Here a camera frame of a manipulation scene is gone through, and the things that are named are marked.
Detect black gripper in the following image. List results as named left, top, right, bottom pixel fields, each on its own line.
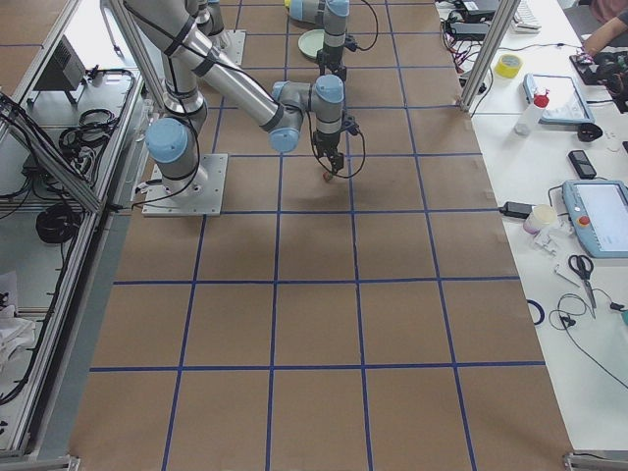
left=312, top=131, right=343, bottom=175
left=316, top=46, right=347, bottom=81

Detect pale green plate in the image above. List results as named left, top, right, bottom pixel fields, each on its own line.
left=297, top=29, right=325, bottom=62

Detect person's hand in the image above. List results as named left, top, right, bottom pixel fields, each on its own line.
left=582, top=41, right=602, bottom=57

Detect yellow tape roll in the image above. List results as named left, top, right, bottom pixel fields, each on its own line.
left=495, top=54, right=523, bottom=79

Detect clear bottle red cap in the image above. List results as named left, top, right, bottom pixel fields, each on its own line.
left=513, top=89, right=550, bottom=136

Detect black power adapter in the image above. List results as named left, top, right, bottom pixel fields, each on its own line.
left=498, top=201, right=534, bottom=220

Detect paper cup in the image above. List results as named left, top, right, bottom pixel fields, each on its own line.
left=523, top=204, right=557, bottom=235

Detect far blue teach pendant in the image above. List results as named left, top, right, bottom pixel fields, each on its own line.
left=522, top=74, right=595, bottom=126

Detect blue teach pendant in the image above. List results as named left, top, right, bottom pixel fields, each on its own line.
left=561, top=180, right=628, bottom=258
left=522, top=74, right=595, bottom=126

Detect black phone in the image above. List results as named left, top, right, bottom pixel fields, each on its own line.
left=568, top=150, right=597, bottom=180

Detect blue tape roll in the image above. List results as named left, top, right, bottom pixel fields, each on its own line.
left=526, top=299, right=546, bottom=326

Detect near blue teach pendant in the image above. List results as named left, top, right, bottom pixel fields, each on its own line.
left=561, top=180, right=628, bottom=258

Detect black scissors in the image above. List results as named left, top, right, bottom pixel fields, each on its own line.
left=568, top=254, right=597, bottom=318

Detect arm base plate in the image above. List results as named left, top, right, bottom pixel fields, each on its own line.
left=216, top=29, right=246, bottom=66
left=141, top=153, right=229, bottom=217

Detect aluminium frame post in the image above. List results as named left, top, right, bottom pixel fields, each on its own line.
left=458, top=0, right=520, bottom=111

